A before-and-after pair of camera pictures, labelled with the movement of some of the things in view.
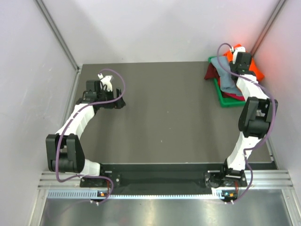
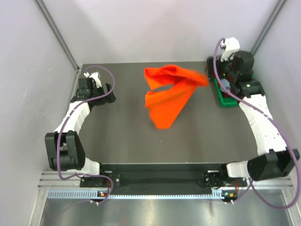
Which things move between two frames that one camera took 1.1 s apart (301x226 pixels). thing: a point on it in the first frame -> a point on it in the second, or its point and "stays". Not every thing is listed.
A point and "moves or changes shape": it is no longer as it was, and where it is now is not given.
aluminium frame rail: (256, 180) stays
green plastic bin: (225, 102) stays
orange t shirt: (259, 75) moves or changes shape
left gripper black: (118, 105) -> (109, 99)
